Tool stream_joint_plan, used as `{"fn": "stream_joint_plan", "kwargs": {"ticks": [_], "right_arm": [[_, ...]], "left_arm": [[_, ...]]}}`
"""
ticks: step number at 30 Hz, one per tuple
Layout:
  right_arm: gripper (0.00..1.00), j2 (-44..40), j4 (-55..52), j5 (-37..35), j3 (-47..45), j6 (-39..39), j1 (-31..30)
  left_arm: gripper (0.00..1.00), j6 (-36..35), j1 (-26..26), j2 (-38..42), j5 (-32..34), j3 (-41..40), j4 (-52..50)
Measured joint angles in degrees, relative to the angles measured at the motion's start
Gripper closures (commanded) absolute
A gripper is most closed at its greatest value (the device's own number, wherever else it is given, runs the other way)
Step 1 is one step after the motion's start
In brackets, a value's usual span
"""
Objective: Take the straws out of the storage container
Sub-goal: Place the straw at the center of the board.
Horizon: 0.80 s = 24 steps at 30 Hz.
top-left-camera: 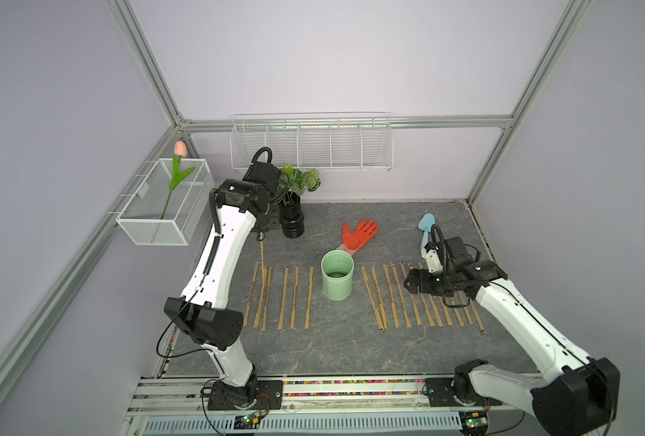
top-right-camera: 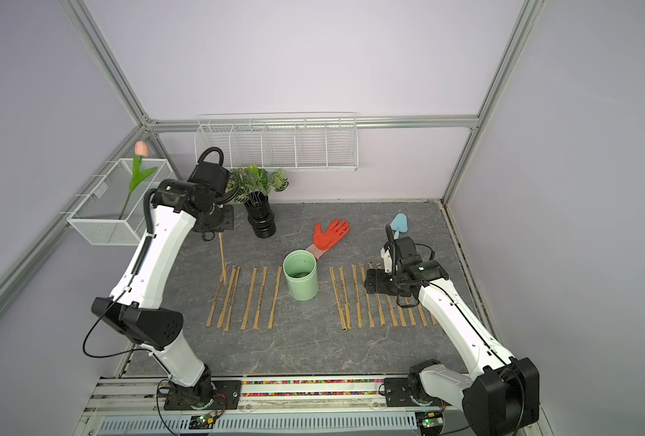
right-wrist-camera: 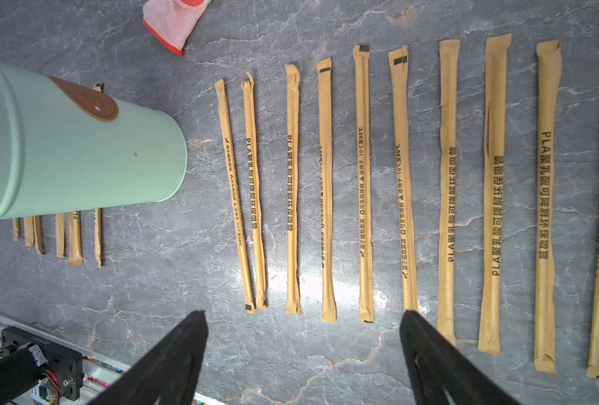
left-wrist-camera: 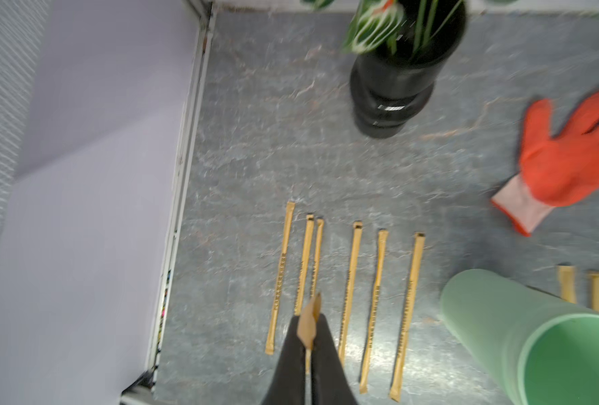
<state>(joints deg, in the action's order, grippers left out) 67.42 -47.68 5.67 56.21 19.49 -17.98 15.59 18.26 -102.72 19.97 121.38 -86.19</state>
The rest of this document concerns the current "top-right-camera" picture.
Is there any eighteenth brown paper straw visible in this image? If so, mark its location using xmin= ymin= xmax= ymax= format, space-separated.
xmin=218 ymin=233 xmax=227 ymax=282

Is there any seventeenth brown paper straw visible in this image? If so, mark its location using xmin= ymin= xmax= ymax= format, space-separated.
xmin=206 ymin=269 xmax=227 ymax=327

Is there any fifteenth brown paper straw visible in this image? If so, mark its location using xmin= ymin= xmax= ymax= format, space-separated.
xmin=224 ymin=267 xmax=242 ymax=332

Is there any thirteenth brown paper straw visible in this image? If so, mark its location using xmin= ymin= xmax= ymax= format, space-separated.
xmin=253 ymin=266 xmax=269 ymax=331

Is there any twelfth brown paper straw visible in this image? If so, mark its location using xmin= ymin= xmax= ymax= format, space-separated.
xmin=267 ymin=265 xmax=284 ymax=330

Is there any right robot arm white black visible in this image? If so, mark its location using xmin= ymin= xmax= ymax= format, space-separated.
xmin=364 ymin=261 xmax=540 ymax=435

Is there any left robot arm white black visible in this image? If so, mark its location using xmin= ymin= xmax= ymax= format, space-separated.
xmin=91 ymin=179 xmax=233 ymax=403

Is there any mint green storage cup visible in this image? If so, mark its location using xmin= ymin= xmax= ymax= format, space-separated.
xmin=283 ymin=250 xmax=319 ymax=302

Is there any black plant pot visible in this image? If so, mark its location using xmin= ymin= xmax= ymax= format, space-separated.
xmin=244 ymin=196 xmax=276 ymax=239

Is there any green artificial plant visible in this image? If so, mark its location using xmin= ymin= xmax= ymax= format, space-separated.
xmin=227 ymin=165 xmax=289 ymax=206

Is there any teal small spatula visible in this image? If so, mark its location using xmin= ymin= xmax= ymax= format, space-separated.
xmin=390 ymin=214 xmax=409 ymax=239

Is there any red hand-shaped scraper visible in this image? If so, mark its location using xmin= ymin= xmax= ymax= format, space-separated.
xmin=306 ymin=219 xmax=350 ymax=260

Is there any pink artificial tulip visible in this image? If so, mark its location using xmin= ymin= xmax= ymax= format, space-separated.
xmin=118 ymin=141 xmax=156 ymax=220

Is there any white mesh basket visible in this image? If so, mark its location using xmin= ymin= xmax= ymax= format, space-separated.
xmin=66 ymin=158 xmax=175 ymax=246

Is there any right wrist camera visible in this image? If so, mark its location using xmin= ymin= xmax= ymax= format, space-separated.
xmin=381 ymin=236 xmax=422 ymax=273

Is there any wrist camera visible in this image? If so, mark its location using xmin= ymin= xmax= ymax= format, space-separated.
xmin=381 ymin=236 xmax=422 ymax=273
xmin=187 ymin=146 xmax=230 ymax=195

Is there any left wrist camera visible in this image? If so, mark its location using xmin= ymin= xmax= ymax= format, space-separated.
xmin=187 ymin=146 xmax=230 ymax=195

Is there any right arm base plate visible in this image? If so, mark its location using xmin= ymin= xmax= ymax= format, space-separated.
xmin=378 ymin=375 xmax=449 ymax=408

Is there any white wire wall shelf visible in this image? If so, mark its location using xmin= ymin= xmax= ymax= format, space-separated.
xmin=195 ymin=112 xmax=359 ymax=171

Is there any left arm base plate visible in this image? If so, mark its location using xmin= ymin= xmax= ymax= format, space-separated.
xmin=164 ymin=379 xmax=243 ymax=412

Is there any aluminium front rail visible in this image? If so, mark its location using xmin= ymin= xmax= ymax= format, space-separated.
xmin=81 ymin=371 xmax=542 ymax=418

